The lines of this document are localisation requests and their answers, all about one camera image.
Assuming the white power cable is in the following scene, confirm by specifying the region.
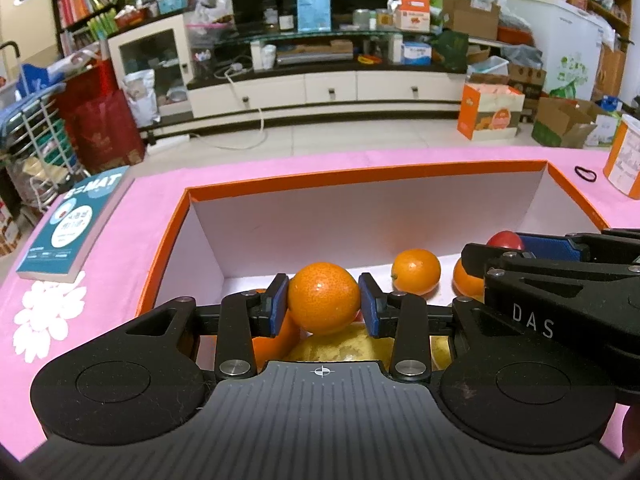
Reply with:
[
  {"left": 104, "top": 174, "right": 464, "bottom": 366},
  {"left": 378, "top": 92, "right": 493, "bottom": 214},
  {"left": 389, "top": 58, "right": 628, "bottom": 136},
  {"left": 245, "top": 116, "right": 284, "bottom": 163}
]
[{"left": 190, "top": 62, "right": 266, "bottom": 151}]

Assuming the white refrigerator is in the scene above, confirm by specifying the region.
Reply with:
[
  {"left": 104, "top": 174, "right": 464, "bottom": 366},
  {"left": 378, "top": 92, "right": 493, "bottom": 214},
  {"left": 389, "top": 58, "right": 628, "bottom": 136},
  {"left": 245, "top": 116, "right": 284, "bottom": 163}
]
[{"left": 506, "top": 0, "right": 618, "bottom": 101}]

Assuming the blue packet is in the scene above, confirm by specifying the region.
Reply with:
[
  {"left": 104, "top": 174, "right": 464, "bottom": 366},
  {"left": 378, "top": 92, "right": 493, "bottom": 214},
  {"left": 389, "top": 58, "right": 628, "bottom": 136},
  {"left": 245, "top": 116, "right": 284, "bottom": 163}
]
[{"left": 296, "top": 0, "right": 332, "bottom": 33}]

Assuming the person's right hand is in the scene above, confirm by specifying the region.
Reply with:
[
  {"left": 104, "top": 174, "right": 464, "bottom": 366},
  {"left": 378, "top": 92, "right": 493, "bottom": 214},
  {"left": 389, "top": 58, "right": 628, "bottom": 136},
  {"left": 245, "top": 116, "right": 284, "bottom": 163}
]
[{"left": 621, "top": 402, "right": 640, "bottom": 463}]

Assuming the mandarin orange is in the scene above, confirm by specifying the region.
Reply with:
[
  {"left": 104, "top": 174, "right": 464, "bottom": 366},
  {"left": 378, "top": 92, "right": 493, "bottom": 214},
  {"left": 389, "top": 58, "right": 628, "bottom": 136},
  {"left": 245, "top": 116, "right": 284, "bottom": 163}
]
[
  {"left": 453, "top": 257, "right": 486, "bottom": 298},
  {"left": 286, "top": 262, "right": 362, "bottom": 336},
  {"left": 391, "top": 249, "right": 442, "bottom": 296}
]

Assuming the beige standing air conditioner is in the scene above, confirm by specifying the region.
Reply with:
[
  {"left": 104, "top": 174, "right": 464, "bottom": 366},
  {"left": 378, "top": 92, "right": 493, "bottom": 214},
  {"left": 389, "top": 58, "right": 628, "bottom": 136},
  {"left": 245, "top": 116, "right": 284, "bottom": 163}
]
[{"left": 0, "top": 0, "right": 61, "bottom": 68}]

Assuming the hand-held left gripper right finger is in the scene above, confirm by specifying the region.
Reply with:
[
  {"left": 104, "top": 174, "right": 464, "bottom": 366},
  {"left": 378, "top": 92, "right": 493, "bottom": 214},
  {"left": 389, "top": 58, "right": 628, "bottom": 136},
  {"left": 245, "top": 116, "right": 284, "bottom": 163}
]
[{"left": 358, "top": 272, "right": 506, "bottom": 381}]

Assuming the orange cardboard box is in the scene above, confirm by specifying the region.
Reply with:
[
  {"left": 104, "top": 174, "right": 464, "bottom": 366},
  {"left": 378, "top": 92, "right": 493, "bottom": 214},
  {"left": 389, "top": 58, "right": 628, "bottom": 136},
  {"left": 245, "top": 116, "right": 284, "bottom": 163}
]
[{"left": 135, "top": 159, "right": 613, "bottom": 376}]

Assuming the red gift bag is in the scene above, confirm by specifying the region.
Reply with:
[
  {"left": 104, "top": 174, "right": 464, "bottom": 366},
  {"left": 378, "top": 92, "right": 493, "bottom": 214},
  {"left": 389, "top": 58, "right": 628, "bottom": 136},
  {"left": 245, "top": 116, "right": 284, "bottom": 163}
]
[
  {"left": 52, "top": 57, "right": 116, "bottom": 121},
  {"left": 75, "top": 90, "right": 146, "bottom": 173}
]

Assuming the large orange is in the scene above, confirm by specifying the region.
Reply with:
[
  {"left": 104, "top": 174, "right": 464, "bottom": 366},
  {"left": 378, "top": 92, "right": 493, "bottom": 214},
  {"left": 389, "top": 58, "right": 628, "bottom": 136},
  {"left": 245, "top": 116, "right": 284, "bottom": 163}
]
[{"left": 250, "top": 310, "right": 301, "bottom": 368}]

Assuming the white television stand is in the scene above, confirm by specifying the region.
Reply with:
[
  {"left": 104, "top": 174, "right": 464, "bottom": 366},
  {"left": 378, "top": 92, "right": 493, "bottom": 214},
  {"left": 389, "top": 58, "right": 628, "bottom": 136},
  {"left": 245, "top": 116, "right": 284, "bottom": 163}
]
[{"left": 187, "top": 30, "right": 468, "bottom": 126}]

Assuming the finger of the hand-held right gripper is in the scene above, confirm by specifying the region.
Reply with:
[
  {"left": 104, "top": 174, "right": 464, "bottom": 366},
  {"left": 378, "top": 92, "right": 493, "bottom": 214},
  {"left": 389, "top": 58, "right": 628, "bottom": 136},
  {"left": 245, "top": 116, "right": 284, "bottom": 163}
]
[
  {"left": 515, "top": 229, "right": 640, "bottom": 262},
  {"left": 461, "top": 242, "right": 531, "bottom": 277}
]

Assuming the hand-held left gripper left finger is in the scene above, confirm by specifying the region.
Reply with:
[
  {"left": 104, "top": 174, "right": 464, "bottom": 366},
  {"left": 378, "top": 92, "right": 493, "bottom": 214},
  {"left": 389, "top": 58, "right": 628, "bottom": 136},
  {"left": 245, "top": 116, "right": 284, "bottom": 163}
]
[{"left": 126, "top": 273, "right": 291, "bottom": 381}]

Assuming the black bookshelf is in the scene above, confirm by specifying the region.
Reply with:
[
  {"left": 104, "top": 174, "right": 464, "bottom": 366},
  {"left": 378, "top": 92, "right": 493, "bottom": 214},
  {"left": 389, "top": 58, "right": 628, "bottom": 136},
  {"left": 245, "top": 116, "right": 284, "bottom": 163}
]
[{"left": 50, "top": 0, "right": 166, "bottom": 56}]

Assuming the orange-white handled carton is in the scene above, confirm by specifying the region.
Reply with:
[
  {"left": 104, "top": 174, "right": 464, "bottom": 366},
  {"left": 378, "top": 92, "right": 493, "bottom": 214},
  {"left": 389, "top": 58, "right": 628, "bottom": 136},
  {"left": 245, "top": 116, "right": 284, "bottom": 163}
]
[{"left": 394, "top": 0, "right": 432, "bottom": 31}]

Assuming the white wire rack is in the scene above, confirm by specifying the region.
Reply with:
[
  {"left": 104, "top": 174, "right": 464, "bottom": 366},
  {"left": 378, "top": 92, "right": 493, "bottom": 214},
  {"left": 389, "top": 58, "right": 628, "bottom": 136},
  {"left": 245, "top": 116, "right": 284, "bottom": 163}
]
[{"left": 0, "top": 95, "right": 86, "bottom": 211}]

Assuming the brown cardboard box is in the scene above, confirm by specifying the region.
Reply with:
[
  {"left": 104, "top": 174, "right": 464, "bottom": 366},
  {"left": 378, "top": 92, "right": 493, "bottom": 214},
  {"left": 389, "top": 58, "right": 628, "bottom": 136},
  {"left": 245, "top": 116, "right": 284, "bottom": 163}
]
[{"left": 442, "top": 0, "right": 501, "bottom": 41}]

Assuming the silver media player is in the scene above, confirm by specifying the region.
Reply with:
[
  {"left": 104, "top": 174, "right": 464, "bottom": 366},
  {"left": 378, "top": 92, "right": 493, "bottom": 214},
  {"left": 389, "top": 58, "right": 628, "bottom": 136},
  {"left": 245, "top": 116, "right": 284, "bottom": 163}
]
[{"left": 276, "top": 47, "right": 355, "bottom": 65}]

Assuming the white plastic bag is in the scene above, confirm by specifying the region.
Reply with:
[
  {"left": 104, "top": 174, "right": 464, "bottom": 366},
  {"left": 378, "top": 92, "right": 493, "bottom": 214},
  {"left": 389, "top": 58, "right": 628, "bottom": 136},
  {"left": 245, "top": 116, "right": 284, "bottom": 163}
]
[{"left": 122, "top": 69, "right": 161, "bottom": 128}]

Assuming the white glass-door cabinet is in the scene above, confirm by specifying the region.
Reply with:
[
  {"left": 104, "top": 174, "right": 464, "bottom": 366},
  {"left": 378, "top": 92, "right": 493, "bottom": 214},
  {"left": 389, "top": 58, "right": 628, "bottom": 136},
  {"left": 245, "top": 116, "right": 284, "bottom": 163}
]
[{"left": 107, "top": 14, "right": 193, "bottom": 113}]

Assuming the open cardboard box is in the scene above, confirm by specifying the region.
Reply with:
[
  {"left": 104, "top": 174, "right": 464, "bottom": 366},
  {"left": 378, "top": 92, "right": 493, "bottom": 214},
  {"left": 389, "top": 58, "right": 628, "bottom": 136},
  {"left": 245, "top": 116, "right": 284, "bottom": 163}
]
[{"left": 531, "top": 97, "right": 611, "bottom": 150}]

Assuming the blue shopping bag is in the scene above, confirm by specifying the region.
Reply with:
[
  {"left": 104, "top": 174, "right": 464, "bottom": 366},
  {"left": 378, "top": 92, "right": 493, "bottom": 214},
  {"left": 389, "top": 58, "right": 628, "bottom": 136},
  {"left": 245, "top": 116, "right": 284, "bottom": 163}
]
[{"left": 19, "top": 62, "right": 68, "bottom": 101}]

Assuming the orange gift carton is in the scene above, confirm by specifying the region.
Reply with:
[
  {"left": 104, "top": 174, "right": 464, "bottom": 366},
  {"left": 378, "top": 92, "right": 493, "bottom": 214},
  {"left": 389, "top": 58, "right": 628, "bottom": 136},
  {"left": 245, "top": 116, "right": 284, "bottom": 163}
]
[{"left": 457, "top": 82, "right": 526, "bottom": 142}]

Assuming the speckled yellow-green pear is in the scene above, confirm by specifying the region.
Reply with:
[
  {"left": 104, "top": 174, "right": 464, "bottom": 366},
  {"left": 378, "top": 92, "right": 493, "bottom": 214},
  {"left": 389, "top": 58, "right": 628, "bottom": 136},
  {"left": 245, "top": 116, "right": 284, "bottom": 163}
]
[
  {"left": 430, "top": 335, "right": 456, "bottom": 371},
  {"left": 287, "top": 322, "right": 398, "bottom": 363}
]

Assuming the teal book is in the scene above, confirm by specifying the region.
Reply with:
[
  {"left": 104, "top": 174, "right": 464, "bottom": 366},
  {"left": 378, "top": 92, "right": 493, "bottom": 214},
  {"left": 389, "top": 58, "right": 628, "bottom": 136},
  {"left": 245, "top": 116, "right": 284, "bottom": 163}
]
[{"left": 16, "top": 165, "right": 136, "bottom": 283}]

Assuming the dark green bag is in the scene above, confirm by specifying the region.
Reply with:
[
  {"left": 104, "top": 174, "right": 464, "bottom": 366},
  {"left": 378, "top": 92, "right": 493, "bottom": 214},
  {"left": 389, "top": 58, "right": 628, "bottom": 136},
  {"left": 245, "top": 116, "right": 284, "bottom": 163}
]
[{"left": 432, "top": 30, "right": 471, "bottom": 73}]

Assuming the red cherry tomato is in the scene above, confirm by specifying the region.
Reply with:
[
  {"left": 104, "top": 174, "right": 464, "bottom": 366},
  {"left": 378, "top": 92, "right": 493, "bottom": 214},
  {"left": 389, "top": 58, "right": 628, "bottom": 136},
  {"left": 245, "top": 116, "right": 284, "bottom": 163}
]
[{"left": 486, "top": 230, "right": 526, "bottom": 251}]

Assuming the blue and white tissue box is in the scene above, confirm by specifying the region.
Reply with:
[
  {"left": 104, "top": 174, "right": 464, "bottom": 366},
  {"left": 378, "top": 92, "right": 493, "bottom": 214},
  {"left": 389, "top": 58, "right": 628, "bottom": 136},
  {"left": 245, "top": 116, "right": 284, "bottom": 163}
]
[{"left": 401, "top": 42, "right": 433, "bottom": 66}]

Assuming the orange and white canister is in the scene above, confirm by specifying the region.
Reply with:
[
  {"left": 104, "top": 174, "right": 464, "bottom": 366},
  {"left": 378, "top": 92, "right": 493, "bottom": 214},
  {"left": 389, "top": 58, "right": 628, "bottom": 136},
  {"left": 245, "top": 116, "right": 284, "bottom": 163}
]
[{"left": 602, "top": 114, "right": 640, "bottom": 196}]

